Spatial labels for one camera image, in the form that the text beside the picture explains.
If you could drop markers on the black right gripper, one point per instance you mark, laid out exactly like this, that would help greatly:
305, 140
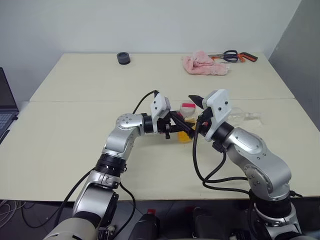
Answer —
203, 117

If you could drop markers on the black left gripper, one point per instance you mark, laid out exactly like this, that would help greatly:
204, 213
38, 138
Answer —
166, 128

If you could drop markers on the clear bottle with orange drink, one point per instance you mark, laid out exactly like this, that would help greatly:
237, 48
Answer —
184, 137

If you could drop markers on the red and white bottle cap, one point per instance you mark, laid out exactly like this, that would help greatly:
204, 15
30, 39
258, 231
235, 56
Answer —
188, 109

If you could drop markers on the clear wine glass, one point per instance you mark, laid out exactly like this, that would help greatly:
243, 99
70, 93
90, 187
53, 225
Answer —
237, 115

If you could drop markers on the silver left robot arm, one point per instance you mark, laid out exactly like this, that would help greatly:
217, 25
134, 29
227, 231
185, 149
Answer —
120, 140

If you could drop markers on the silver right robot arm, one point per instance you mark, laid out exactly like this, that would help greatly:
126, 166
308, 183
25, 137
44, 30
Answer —
250, 145

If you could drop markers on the pink towel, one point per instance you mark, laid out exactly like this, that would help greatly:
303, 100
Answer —
200, 64

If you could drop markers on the orange and black pliers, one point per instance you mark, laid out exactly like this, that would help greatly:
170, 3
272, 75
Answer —
250, 57

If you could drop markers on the black round cap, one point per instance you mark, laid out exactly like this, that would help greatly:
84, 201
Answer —
123, 58

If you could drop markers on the small red part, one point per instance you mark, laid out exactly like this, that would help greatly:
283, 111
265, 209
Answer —
151, 211

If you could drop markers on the dark rounded shape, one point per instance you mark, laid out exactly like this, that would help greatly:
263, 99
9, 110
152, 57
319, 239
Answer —
148, 226

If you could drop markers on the dark laptop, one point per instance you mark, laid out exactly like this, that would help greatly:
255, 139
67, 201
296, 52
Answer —
5, 100

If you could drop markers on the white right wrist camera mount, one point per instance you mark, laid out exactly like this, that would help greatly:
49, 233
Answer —
220, 105

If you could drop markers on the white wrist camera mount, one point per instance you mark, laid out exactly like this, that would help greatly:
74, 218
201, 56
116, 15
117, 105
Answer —
157, 105
220, 105

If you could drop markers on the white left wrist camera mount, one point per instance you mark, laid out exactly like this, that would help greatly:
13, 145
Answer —
157, 105

